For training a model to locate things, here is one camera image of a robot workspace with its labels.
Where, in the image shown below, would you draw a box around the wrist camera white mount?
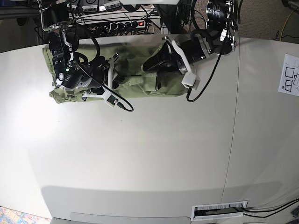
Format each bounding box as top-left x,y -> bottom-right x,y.
181,71 -> 200,90
103,91 -> 119,107

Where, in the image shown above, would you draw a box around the black table leg column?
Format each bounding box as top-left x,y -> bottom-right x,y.
154,4 -> 181,34

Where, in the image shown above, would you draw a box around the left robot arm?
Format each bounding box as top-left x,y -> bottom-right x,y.
142,0 -> 241,74

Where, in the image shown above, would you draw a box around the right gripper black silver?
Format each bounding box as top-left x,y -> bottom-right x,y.
77,53 -> 119,100

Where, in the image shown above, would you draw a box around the black power strip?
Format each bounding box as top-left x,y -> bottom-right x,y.
109,21 -> 147,30

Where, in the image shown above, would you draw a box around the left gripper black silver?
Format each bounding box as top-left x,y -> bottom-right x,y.
142,36 -> 209,75

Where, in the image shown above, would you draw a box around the green T-shirt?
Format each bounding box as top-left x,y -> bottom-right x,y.
42,44 -> 197,105

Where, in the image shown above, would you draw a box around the white cable grommet tray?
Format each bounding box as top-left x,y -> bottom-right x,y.
191,201 -> 248,221

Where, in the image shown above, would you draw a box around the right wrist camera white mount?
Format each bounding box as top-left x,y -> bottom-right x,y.
103,91 -> 119,107

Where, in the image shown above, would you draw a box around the black cables at table edge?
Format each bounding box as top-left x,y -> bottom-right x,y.
242,199 -> 299,219

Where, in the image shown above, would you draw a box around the yellow cable on floor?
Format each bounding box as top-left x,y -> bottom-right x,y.
281,7 -> 299,39

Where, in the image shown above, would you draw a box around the left camera black cable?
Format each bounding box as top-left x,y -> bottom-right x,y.
185,53 -> 222,103

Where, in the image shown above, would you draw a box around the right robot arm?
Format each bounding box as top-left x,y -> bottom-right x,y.
38,0 -> 119,105

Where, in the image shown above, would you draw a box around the grey device boxes with labels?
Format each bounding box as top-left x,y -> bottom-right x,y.
71,0 -> 121,14

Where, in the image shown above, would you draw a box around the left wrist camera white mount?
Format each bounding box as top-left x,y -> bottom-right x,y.
181,71 -> 200,90

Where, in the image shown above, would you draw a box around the white instruction paper sheet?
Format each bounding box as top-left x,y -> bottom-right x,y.
278,54 -> 299,96

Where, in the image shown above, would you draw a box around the right camera black cable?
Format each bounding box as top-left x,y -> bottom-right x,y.
67,23 -> 135,113

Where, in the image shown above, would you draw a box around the camera black cable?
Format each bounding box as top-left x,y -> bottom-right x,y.
67,23 -> 135,113
185,53 -> 222,103

